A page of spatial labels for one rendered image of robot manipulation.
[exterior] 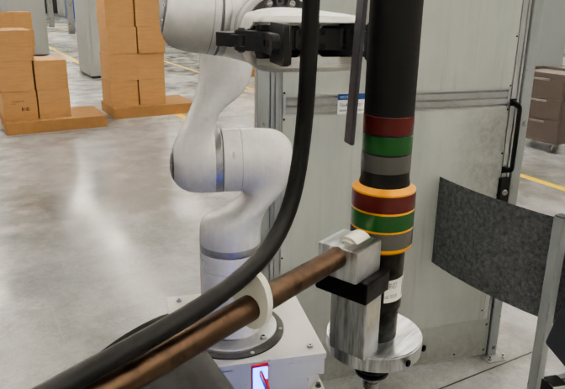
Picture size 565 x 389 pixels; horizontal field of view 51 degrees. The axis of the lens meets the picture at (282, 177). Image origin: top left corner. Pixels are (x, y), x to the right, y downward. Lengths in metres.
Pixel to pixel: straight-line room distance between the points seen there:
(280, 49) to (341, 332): 0.21
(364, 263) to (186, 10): 0.38
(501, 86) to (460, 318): 1.09
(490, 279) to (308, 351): 1.42
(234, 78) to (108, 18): 7.45
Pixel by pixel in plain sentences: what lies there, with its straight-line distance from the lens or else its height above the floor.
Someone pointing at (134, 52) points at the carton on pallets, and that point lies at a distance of 8.59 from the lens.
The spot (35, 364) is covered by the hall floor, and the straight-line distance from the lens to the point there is 3.16.
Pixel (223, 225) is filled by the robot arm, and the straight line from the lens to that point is 1.12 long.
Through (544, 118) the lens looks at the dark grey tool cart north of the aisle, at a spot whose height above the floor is 0.39.
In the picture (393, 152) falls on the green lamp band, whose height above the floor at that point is 1.59.
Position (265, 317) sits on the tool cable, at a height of 1.53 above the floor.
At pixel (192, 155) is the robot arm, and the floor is 1.41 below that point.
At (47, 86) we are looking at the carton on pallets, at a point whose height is 0.55.
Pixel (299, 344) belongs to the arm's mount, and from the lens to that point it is 1.23.
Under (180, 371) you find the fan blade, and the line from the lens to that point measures 0.51.
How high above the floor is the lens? 1.69
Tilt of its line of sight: 17 degrees down
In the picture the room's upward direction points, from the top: 1 degrees clockwise
